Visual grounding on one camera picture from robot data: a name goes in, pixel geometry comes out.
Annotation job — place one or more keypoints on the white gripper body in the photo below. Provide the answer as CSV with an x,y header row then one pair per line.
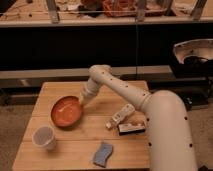
x,y
89,91

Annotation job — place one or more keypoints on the orange ceramic bowl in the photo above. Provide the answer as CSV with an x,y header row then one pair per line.
x,y
66,112

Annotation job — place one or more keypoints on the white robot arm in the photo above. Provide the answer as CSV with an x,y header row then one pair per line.
x,y
170,141

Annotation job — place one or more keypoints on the black and white eraser block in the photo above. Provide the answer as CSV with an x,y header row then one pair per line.
x,y
129,128

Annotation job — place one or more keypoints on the blue sponge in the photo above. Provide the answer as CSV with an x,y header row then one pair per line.
x,y
102,154

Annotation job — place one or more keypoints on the white plastic cup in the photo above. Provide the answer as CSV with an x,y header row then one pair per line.
x,y
44,137

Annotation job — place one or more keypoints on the orange basket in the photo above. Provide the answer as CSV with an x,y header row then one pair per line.
x,y
119,8

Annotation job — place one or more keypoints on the silver metal dome housing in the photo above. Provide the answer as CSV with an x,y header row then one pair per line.
x,y
194,58

